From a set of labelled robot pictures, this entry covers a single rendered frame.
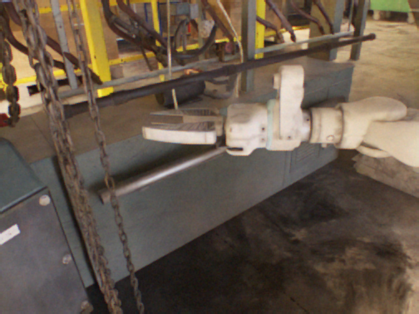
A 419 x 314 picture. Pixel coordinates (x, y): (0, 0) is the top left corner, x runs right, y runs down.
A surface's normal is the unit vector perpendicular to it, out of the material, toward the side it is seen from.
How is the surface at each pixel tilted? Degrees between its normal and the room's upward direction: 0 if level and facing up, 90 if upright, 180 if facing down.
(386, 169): 65
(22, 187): 45
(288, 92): 83
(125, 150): 90
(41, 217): 90
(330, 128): 74
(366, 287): 0
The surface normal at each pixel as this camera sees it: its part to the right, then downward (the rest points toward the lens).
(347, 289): -0.04, -0.87
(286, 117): -0.08, -0.01
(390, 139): -0.83, 0.30
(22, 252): 0.84, 0.25
